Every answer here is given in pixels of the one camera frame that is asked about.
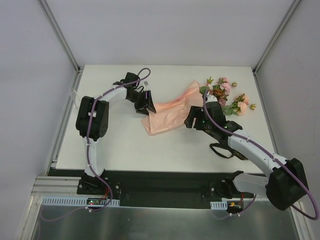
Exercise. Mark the clear glass vase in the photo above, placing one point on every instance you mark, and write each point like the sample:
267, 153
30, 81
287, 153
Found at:
75, 98

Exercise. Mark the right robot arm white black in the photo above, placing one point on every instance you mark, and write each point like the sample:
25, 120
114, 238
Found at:
283, 182

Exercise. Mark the aluminium corner post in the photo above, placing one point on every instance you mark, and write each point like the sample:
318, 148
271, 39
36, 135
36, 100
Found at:
59, 34
277, 34

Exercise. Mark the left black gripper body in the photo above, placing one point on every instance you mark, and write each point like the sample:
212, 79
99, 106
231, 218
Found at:
144, 100

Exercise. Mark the pink wrapping paper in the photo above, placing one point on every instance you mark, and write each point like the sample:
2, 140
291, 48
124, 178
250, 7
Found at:
171, 115

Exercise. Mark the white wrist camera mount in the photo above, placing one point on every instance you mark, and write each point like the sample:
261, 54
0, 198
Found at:
210, 98

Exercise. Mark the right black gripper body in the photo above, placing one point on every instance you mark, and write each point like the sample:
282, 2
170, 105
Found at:
196, 119

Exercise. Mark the right aluminium corner post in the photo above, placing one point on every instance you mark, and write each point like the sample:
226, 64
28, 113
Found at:
277, 34

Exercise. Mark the left white cable duct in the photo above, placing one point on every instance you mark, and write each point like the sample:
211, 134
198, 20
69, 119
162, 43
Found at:
69, 201

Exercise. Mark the black ribbon gold lettering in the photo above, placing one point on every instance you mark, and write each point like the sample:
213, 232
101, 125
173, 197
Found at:
225, 150

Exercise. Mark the artificial flower bouquet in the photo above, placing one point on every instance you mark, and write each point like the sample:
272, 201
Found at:
221, 89

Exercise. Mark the left aluminium corner post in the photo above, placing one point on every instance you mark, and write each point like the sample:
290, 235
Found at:
59, 34

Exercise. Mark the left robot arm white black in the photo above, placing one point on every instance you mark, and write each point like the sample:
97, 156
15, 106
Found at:
92, 120

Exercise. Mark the right white cable duct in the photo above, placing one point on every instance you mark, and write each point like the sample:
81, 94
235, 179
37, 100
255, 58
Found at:
219, 205

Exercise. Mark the white cable duct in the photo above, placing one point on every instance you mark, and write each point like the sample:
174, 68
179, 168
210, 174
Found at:
219, 205
69, 201

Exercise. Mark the aluminium front rail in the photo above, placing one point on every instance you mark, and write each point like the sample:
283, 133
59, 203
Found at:
55, 186

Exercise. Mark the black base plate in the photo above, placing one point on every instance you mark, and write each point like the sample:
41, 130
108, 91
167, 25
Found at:
224, 190

